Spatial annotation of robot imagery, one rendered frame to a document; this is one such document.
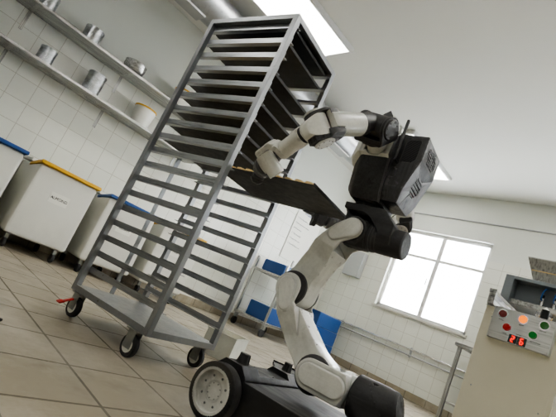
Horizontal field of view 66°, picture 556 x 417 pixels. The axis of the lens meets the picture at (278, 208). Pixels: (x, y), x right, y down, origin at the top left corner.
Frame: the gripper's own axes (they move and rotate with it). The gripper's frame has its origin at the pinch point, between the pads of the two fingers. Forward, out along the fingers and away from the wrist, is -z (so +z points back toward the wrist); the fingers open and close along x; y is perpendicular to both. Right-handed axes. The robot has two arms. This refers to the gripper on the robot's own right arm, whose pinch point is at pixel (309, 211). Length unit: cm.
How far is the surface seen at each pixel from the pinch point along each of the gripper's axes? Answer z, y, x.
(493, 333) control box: 87, 43, -23
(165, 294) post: -47, 16, -64
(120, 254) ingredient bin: -105, -220, -66
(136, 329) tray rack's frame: -52, 11, -83
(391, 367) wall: 274, -361, -67
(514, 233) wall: 329, -278, 159
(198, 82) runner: -82, -23, 45
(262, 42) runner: -59, 0, 71
